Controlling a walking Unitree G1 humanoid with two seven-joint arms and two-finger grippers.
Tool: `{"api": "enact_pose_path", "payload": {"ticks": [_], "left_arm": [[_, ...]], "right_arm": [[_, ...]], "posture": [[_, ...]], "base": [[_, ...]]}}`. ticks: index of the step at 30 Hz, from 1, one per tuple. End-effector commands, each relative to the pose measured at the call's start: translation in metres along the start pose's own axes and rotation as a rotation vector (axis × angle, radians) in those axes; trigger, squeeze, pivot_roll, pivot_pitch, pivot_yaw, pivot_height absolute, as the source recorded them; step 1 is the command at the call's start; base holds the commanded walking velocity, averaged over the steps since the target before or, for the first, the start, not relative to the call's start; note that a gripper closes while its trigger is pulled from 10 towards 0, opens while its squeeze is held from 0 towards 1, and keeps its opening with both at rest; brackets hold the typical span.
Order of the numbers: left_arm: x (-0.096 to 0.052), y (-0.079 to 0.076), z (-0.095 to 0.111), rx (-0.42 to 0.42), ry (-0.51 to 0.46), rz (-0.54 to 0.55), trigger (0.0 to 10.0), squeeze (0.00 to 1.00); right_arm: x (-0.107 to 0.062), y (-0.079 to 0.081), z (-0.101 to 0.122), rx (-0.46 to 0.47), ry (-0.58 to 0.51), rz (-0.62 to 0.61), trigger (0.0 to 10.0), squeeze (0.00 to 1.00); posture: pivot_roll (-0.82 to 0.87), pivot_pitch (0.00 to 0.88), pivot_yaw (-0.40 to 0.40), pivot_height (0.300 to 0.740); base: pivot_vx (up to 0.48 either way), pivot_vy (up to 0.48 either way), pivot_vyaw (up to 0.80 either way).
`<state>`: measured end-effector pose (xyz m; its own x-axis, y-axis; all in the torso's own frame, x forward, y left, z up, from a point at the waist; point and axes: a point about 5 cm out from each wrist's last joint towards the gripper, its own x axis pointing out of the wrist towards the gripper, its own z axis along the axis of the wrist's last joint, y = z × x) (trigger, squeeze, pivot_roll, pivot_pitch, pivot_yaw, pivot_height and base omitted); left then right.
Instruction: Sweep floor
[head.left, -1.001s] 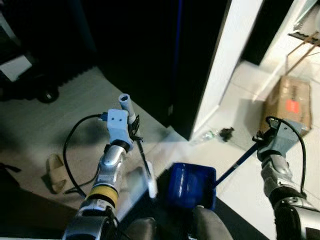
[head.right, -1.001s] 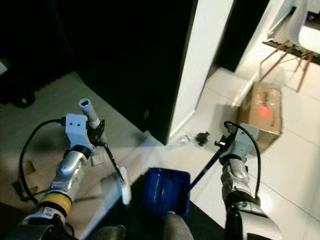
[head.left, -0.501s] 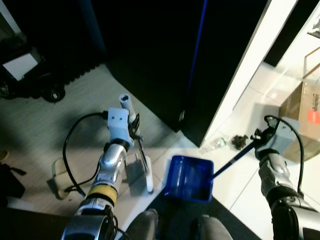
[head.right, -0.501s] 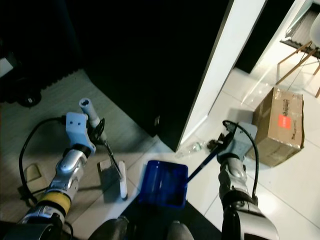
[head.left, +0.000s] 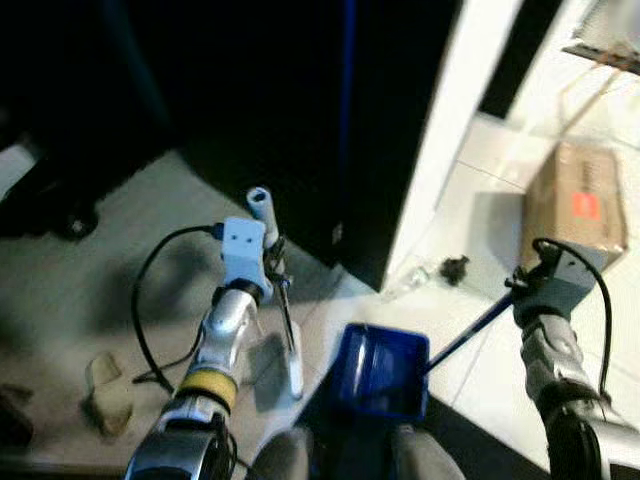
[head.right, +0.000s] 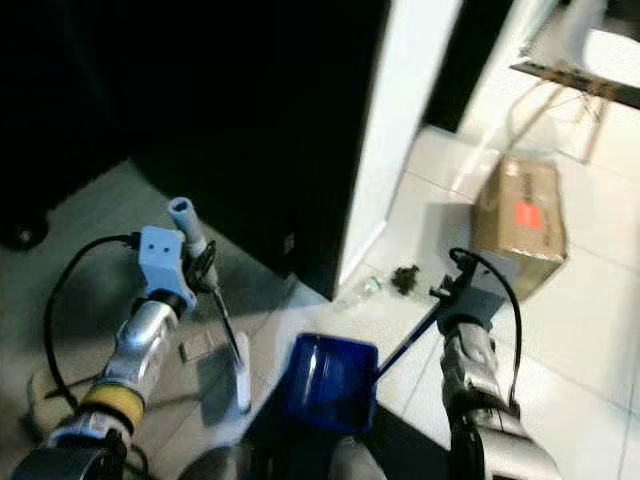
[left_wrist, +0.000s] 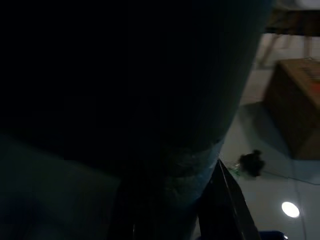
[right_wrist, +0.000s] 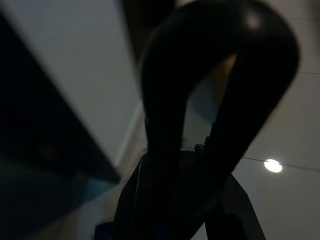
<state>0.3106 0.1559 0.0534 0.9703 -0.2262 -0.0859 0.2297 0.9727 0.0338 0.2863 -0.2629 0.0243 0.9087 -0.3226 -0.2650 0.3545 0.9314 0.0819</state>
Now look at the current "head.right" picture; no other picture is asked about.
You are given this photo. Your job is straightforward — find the grey robot leg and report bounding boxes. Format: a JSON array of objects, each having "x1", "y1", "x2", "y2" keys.
[
  {"x1": 175, "y1": 445, "x2": 251, "y2": 480},
  {"x1": 325, "y1": 437, "x2": 391, "y2": 480}
]

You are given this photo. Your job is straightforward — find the black door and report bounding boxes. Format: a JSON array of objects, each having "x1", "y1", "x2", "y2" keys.
[{"x1": 422, "y1": 0, "x2": 511, "y2": 131}]

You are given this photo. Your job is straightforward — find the grey robot right leg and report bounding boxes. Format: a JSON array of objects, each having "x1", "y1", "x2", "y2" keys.
[{"x1": 325, "y1": 437, "x2": 391, "y2": 480}]

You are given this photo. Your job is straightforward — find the black crumpled wad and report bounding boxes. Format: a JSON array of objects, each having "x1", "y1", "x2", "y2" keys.
[{"x1": 390, "y1": 264, "x2": 423, "y2": 296}]

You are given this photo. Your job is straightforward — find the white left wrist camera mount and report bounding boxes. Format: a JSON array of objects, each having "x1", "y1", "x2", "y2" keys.
[{"x1": 138, "y1": 226, "x2": 197, "y2": 311}]

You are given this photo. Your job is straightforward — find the blue long handled dustpan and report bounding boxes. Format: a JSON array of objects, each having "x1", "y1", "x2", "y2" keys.
[{"x1": 278, "y1": 298, "x2": 449, "y2": 435}]

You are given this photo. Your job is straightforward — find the brown wooden board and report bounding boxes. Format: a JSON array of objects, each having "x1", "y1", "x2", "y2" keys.
[{"x1": 510, "y1": 55, "x2": 640, "y2": 111}]

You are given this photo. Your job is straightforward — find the clear plastic bottle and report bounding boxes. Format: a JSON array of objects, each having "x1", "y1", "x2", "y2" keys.
[{"x1": 335, "y1": 275, "x2": 386, "y2": 309}]

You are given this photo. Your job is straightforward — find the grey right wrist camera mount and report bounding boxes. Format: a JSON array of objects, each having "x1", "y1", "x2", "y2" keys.
[{"x1": 440, "y1": 258, "x2": 511, "y2": 331}]

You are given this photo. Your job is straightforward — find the brown cardboard box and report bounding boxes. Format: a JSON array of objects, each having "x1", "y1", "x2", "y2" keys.
[{"x1": 470, "y1": 154, "x2": 569, "y2": 301}]

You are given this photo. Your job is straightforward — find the small white carton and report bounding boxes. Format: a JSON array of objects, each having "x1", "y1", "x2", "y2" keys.
[{"x1": 180, "y1": 335, "x2": 218, "y2": 363}]

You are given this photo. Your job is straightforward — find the black door frame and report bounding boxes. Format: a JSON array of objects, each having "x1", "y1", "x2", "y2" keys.
[{"x1": 260, "y1": 0, "x2": 393, "y2": 301}]

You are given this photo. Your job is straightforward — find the black wheeled base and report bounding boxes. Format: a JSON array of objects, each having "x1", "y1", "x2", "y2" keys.
[{"x1": 0, "y1": 190, "x2": 53, "y2": 251}]

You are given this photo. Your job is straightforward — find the grey handled broom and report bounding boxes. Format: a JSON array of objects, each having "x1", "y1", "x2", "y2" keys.
[{"x1": 166, "y1": 196, "x2": 253, "y2": 415}]

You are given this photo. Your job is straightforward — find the grey robot left leg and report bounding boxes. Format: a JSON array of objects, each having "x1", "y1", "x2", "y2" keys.
[{"x1": 175, "y1": 445, "x2": 251, "y2": 480}]

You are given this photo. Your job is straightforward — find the beige slipper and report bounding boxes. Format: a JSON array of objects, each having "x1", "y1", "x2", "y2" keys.
[{"x1": 25, "y1": 365, "x2": 81, "y2": 441}]

